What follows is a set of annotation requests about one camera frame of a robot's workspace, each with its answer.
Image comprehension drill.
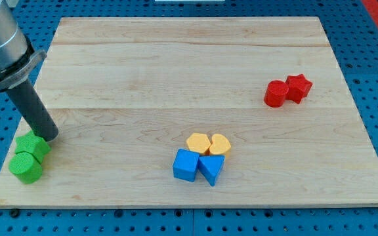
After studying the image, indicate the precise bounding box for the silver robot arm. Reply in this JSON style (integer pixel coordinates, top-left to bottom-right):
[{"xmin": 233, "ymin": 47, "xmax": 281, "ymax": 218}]
[{"xmin": 0, "ymin": 0, "xmax": 47, "ymax": 92}]

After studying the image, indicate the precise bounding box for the wooden board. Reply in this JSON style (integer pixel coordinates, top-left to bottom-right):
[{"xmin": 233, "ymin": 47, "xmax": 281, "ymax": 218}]
[{"xmin": 0, "ymin": 17, "xmax": 378, "ymax": 209}]

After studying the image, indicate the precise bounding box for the yellow hexagon block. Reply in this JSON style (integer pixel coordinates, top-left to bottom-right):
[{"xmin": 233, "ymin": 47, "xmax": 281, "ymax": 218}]
[{"xmin": 186, "ymin": 132, "xmax": 211, "ymax": 155}]

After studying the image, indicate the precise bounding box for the yellow heart block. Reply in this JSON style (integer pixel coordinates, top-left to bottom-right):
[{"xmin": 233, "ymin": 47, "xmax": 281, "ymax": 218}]
[{"xmin": 209, "ymin": 134, "xmax": 232, "ymax": 158}]

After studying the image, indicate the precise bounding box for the blue cube block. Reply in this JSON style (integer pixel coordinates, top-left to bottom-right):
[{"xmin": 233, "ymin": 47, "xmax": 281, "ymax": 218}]
[{"xmin": 173, "ymin": 149, "xmax": 200, "ymax": 182}]

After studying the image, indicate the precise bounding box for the blue triangle block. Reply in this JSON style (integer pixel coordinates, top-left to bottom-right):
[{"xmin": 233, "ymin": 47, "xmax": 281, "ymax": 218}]
[{"xmin": 198, "ymin": 155, "xmax": 225, "ymax": 187}]

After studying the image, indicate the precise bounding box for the red cylinder block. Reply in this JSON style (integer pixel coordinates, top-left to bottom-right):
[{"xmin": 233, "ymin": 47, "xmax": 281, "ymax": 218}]
[{"xmin": 264, "ymin": 80, "xmax": 289, "ymax": 108}]

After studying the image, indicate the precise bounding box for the red star block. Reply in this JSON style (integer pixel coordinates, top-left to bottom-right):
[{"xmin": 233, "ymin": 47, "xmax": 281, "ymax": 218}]
[{"xmin": 285, "ymin": 74, "xmax": 313, "ymax": 104}]

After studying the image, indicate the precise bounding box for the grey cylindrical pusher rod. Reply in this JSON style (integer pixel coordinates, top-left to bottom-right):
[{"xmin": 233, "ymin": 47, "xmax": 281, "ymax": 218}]
[{"xmin": 6, "ymin": 79, "xmax": 58, "ymax": 142}]

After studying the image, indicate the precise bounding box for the green star block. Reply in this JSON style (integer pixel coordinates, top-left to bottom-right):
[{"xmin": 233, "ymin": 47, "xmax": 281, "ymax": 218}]
[{"xmin": 15, "ymin": 130, "xmax": 51, "ymax": 164}]

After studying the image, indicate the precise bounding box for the green cylinder block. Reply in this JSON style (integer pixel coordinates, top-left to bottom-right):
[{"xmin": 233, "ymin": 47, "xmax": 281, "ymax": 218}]
[{"xmin": 9, "ymin": 152, "xmax": 43, "ymax": 184}]

